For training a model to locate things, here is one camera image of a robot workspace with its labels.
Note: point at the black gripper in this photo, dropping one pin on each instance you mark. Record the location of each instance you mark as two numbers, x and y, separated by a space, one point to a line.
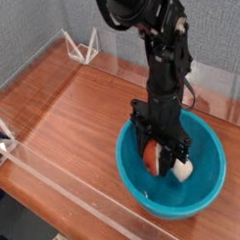
159 118

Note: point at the clear acrylic wall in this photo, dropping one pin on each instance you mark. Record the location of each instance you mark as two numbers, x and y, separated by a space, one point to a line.
40 180
17 53
217 91

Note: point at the blue plastic bowl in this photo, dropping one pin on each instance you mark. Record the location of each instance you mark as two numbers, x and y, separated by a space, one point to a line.
165 196

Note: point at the clear acrylic left wall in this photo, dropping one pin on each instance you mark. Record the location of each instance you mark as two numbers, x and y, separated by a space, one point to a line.
17 53

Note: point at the clear acrylic front wall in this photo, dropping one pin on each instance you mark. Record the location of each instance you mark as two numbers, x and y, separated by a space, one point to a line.
40 180

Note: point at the red white toy mushroom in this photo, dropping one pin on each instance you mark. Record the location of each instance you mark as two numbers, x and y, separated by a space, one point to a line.
151 160

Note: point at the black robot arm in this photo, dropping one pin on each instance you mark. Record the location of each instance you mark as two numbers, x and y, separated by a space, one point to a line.
163 26

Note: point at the clear acrylic corner bracket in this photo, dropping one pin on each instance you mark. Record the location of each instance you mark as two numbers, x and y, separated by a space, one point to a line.
83 54

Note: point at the clear acrylic back wall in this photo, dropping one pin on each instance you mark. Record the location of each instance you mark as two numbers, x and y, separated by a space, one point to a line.
217 91

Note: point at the clear acrylic left bracket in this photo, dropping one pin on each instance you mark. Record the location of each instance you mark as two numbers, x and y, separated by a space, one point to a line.
7 142

